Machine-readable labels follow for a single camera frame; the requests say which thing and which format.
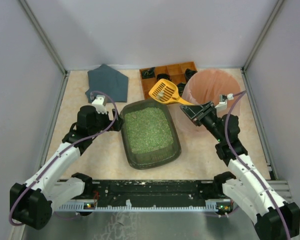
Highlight trash bin with pink bag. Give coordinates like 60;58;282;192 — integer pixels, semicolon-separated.
170;68;244;135

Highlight yellow litter scoop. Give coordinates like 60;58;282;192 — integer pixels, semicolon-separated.
148;78;193;106

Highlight dark grey litter box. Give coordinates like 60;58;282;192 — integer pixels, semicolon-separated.
120;99;182;170

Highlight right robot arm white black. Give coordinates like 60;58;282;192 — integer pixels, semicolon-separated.
180;102;300;240

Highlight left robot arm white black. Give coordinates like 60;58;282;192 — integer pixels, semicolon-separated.
8;103;122;230

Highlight green litter pellets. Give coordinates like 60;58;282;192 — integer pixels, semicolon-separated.
125;107;174;154

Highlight rolled tie yellow floral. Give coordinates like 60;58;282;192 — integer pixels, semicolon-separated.
177;82;186;97

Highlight rolled tie dark grey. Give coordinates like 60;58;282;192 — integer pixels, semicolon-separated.
184;68;197;82

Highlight orange wooden compartment tray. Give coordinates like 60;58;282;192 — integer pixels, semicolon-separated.
139;61;198;100

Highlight folded grey-blue cloth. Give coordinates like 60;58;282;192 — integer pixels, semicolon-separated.
85;64;129;103

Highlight rolled tie orange pattern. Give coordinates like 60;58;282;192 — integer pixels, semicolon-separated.
156;73;172;81

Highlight rolled tie green pattern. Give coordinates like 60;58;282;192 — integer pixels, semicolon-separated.
141;67;155;79

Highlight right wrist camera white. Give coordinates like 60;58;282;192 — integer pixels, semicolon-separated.
215;93;234;112

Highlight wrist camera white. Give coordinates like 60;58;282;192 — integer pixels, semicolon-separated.
91;95;107;115
215;93;234;112

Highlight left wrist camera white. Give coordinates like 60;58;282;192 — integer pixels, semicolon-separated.
91;95;107;115

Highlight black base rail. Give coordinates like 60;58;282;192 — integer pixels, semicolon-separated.
59;180;236;215

